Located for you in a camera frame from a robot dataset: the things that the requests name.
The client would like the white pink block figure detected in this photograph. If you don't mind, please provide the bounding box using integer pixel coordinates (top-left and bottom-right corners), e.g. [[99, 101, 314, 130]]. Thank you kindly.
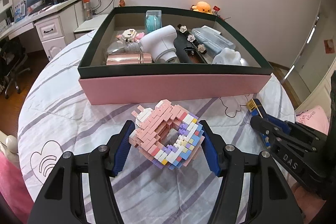
[[116, 28, 145, 43]]

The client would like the orange snack bag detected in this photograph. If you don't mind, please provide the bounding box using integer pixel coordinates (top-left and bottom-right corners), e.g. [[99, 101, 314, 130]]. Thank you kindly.
[[119, 0, 126, 7]]

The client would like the red toy crate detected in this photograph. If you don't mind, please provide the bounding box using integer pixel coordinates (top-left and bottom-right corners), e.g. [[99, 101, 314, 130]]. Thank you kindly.
[[211, 6, 230, 20]]

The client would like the black office chair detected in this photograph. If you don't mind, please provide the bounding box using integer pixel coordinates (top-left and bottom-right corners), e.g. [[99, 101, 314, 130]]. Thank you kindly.
[[1, 38, 31, 99]]

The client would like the white plush toy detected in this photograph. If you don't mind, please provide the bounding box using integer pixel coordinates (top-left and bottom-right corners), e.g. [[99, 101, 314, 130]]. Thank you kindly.
[[213, 48, 249, 67]]

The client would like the clear plastic bag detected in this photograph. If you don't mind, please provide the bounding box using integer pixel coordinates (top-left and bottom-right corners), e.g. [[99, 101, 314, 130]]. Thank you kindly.
[[106, 41, 141, 55]]

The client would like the green pink storage box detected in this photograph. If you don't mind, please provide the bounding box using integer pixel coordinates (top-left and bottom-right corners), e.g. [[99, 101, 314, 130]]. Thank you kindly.
[[78, 6, 273, 105]]

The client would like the white plastic dryer shell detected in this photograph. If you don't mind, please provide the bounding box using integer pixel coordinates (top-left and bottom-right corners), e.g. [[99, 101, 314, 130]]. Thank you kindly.
[[139, 25, 177, 63]]

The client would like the orange cap water bottle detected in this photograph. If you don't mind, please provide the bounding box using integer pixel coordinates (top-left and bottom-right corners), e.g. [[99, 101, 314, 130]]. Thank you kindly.
[[82, 0, 93, 20]]

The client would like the white desk with drawers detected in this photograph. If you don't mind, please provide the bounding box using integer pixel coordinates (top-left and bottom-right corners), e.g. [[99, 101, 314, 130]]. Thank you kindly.
[[1, 0, 84, 60]]

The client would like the black white TV cabinet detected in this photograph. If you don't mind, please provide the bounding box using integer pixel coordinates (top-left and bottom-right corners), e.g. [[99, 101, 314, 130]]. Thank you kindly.
[[73, 14, 108, 39]]

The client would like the orange octopus plush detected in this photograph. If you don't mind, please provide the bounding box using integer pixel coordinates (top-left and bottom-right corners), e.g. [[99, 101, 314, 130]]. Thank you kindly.
[[191, 1, 212, 14]]

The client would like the blue yellow small box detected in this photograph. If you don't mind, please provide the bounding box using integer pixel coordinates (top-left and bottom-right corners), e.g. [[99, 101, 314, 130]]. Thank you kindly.
[[247, 98, 270, 149]]

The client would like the teal oval clear case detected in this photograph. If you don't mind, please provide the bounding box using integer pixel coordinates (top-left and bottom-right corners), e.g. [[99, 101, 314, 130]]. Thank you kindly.
[[145, 10, 162, 34]]

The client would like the clear dental flosser box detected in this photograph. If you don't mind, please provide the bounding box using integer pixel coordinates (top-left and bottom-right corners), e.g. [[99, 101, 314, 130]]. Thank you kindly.
[[191, 28, 236, 57]]

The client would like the rose gold metal tin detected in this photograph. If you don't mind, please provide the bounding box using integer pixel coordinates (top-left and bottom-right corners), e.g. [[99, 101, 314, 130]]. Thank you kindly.
[[106, 53, 153, 65]]

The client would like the pink pastel block donut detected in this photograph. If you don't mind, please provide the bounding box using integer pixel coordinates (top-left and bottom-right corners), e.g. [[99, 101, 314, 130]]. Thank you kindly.
[[129, 100, 205, 170]]

